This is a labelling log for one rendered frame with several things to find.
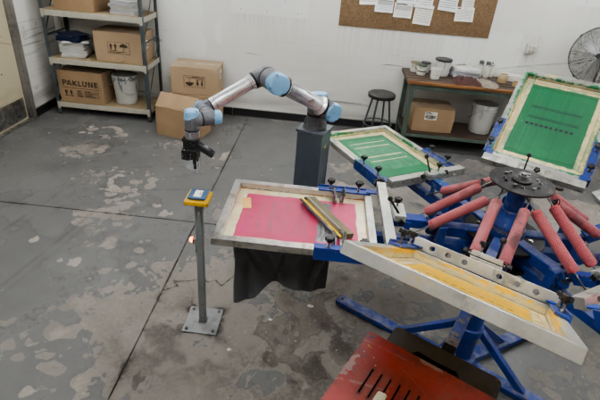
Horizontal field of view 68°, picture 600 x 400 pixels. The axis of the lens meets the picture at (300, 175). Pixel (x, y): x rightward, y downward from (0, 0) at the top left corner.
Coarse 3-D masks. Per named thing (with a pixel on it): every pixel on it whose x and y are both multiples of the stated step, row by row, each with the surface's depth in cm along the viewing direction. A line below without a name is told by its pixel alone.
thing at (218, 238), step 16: (288, 192) 258; (304, 192) 257; (320, 192) 256; (336, 192) 255; (224, 208) 232; (368, 208) 243; (224, 224) 220; (368, 224) 229; (224, 240) 209; (240, 240) 209; (256, 240) 210; (272, 240) 211
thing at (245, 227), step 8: (240, 216) 233; (248, 216) 233; (256, 216) 234; (240, 224) 226; (248, 224) 227; (312, 224) 231; (352, 224) 234; (240, 232) 221; (248, 232) 221; (256, 232) 222; (264, 232) 222; (312, 232) 225; (280, 240) 217; (288, 240) 218; (296, 240) 218; (304, 240) 219; (312, 240) 219
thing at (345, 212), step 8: (256, 200) 248; (272, 200) 249; (280, 200) 250; (288, 200) 250; (296, 200) 251; (248, 208) 240; (256, 208) 241; (336, 208) 247; (344, 208) 247; (352, 208) 248; (312, 216) 238; (336, 216) 240; (344, 216) 240; (352, 216) 241
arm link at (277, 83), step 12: (264, 72) 238; (276, 72) 234; (264, 84) 237; (276, 84) 233; (288, 84) 236; (288, 96) 245; (300, 96) 247; (312, 96) 252; (324, 96) 260; (312, 108) 256; (324, 108) 257; (336, 108) 259; (336, 120) 264
